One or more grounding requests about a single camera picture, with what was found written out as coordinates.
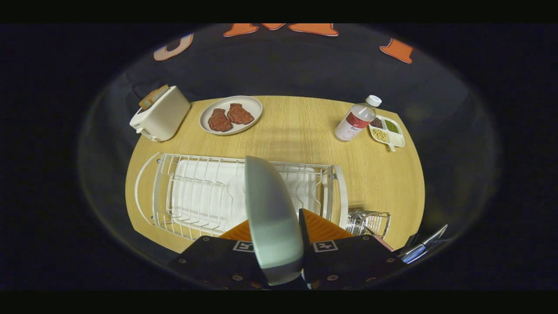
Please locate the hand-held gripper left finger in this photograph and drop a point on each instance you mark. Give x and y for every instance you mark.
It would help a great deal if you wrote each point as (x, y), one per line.
(218, 261)

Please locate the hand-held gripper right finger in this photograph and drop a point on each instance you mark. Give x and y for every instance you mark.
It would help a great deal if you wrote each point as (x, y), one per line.
(308, 261)

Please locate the light green plate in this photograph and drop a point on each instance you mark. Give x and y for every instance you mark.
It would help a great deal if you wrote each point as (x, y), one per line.
(272, 218)

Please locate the white round plate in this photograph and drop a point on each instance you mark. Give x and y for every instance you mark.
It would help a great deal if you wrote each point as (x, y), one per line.
(250, 104)

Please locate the white drip tray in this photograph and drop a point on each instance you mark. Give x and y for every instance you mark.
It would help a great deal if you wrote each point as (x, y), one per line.
(205, 192)

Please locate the black and silver chair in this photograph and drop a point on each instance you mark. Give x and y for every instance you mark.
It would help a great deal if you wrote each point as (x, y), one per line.
(418, 250)

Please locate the red meat piece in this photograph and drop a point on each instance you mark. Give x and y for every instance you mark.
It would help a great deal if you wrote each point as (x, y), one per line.
(239, 114)
(219, 121)

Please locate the clear bottle with red label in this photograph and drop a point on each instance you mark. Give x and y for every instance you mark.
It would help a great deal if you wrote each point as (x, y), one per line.
(354, 124)

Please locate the yellow beans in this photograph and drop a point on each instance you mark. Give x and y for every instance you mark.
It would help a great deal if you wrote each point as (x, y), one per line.
(379, 135)

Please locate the white divided tray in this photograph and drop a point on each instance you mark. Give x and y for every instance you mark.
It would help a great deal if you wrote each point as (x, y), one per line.
(396, 139)

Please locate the white toaster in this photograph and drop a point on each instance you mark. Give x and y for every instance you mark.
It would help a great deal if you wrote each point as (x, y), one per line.
(168, 115)

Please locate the dark red beans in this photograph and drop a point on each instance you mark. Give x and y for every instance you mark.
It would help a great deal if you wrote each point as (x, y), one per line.
(377, 123)

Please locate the green beans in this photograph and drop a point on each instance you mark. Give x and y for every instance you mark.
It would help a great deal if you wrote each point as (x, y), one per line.
(391, 126)

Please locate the toast slices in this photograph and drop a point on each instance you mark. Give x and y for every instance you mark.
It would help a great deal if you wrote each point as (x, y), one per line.
(151, 98)

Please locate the black backdrop cloth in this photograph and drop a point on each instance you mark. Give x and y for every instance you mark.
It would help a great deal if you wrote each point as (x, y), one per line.
(305, 65)

